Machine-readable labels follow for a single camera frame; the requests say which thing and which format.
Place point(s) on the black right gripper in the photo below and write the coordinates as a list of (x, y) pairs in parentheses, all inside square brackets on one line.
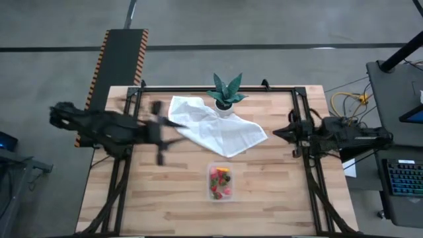
[(302, 134)]

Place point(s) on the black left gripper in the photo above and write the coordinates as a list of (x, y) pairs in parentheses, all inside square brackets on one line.
[(153, 132)]

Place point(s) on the yellow plastic banana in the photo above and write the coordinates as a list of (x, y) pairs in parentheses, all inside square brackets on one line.
[(223, 169)]

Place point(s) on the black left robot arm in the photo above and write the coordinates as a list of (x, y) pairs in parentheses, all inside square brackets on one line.
[(109, 129)]

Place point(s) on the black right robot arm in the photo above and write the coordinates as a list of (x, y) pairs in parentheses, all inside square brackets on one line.
[(347, 135)]

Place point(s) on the clear plastic tupperware container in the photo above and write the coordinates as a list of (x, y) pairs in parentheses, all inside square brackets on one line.
[(229, 198)]

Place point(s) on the white cloth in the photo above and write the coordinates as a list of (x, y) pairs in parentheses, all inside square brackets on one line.
[(215, 132)]

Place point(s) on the black table clamp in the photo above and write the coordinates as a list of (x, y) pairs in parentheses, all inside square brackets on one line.
[(265, 84), (143, 83)]

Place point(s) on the green plant in white pot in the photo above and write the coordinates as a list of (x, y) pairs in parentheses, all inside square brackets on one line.
[(224, 99)]

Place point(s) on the white paper sheet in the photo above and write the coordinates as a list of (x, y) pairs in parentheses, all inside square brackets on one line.
[(351, 170)]

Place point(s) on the black ramp with orange stripes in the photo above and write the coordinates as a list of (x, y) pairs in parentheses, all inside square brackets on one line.
[(119, 56)]

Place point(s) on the gray equipment cart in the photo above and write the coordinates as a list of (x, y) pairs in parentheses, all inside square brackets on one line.
[(390, 99)]

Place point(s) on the black cart caster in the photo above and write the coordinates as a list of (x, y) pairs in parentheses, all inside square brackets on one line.
[(381, 214)]

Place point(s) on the backlit rainbow keyboard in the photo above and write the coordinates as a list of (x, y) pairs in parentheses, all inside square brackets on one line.
[(404, 178)]

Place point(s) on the laptop with blue screen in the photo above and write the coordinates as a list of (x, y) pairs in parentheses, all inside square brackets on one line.
[(414, 116)]

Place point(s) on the black pole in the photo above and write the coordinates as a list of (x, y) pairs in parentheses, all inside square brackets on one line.
[(401, 51)]

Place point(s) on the gray metal stand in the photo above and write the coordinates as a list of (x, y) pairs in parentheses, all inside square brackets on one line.
[(20, 158)]

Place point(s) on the black device with blue light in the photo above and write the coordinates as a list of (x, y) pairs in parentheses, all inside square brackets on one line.
[(8, 142)]

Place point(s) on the black metal table frame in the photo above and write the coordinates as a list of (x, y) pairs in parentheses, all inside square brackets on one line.
[(215, 89)]

